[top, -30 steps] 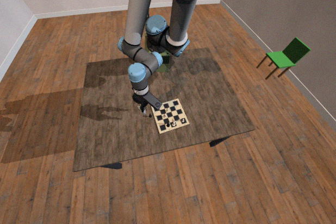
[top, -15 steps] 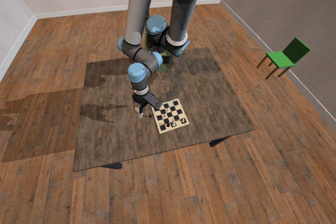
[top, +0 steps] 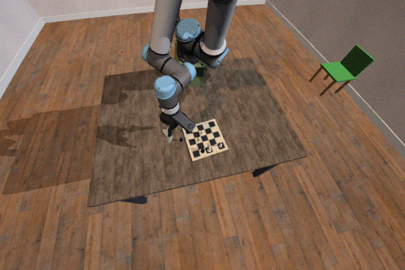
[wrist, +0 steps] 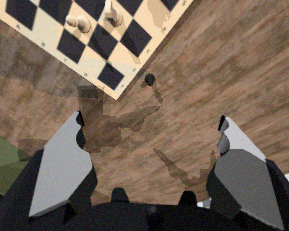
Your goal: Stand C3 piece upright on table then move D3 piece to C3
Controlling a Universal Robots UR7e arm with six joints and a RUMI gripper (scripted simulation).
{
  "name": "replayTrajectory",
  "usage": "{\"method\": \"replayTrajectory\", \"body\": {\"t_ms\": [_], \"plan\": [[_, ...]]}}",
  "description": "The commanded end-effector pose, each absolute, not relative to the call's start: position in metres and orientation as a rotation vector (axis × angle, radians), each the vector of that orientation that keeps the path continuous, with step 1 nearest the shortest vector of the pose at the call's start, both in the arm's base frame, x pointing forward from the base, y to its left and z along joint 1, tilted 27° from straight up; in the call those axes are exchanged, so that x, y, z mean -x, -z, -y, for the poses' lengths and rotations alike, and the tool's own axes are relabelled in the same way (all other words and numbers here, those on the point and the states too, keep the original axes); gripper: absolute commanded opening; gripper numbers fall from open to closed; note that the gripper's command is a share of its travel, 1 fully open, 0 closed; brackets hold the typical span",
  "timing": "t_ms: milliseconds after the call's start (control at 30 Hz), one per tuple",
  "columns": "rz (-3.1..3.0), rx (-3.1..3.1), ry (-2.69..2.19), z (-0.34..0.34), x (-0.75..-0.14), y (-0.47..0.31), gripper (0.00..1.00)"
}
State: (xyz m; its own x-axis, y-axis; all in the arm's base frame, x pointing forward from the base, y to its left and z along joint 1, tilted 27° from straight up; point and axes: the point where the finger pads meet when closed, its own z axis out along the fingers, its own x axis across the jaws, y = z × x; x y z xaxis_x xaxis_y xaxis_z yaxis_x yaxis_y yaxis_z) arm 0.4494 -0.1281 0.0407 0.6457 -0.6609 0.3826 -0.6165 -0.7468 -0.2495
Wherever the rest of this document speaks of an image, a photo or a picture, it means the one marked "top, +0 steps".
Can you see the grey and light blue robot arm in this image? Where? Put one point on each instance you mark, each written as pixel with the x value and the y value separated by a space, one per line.
pixel 194 44

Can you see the black and cream chessboard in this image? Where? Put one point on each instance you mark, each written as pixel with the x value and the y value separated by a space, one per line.
pixel 212 136

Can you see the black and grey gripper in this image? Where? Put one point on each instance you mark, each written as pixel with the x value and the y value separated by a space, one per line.
pixel 168 121

